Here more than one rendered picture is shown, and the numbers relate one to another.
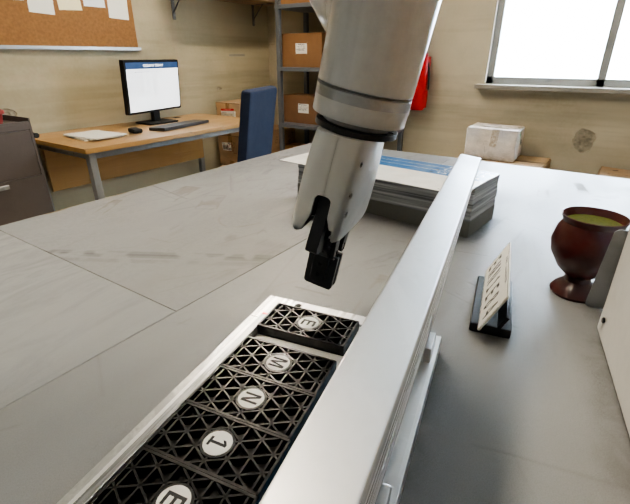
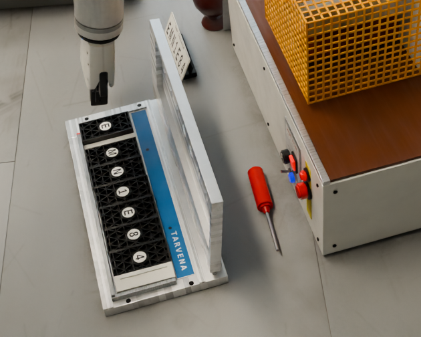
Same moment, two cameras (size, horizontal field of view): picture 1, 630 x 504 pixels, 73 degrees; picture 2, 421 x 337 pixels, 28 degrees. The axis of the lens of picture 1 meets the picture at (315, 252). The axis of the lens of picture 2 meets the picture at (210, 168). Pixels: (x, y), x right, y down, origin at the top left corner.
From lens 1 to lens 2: 118 cm
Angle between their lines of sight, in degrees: 35
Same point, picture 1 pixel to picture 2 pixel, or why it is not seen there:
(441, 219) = (176, 83)
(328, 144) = (99, 51)
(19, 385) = not seen: outside the picture
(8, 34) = not seen: outside the picture
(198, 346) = (54, 170)
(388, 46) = (114, 8)
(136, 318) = not seen: outside the picture
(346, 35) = (95, 10)
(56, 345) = not seen: outside the picture
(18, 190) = not seen: outside the picture
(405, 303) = (190, 121)
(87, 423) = (52, 225)
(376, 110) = (115, 29)
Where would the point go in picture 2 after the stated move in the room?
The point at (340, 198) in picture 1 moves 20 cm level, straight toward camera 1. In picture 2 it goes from (111, 69) to (172, 134)
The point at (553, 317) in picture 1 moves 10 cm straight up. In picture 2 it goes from (211, 49) to (206, 11)
